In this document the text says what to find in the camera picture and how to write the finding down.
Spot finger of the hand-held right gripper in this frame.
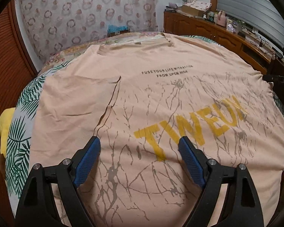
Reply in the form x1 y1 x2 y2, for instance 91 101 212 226
263 74 284 86

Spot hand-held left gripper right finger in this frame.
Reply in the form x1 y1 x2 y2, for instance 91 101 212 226
178 136 267 227

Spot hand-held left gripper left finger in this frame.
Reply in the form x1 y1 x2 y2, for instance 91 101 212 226
15 136 101 227

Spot beige printed t-shirt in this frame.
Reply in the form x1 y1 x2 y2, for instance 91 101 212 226
31 33 284 227

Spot leaf and flower printed blanket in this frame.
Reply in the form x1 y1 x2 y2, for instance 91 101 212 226
5 31 284 218

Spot window blind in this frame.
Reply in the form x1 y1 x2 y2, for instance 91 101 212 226
215 0 284 52

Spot yellow plush toy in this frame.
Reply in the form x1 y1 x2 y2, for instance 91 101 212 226
0 107 16 166

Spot wooden cabinet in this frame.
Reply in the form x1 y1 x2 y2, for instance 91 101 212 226
163 11 284 76

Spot floral cloth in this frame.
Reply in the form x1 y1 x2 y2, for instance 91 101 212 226
186 0 212 11

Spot cardboard box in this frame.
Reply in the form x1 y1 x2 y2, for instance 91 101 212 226
181 3 204 17

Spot blue fabric item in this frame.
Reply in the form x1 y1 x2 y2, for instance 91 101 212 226
108 24 129 35

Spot circle patterned lace curtain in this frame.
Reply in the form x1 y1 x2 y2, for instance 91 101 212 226
15 0 160 64

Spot black cable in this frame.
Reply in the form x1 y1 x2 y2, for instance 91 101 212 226
250 37 275 52

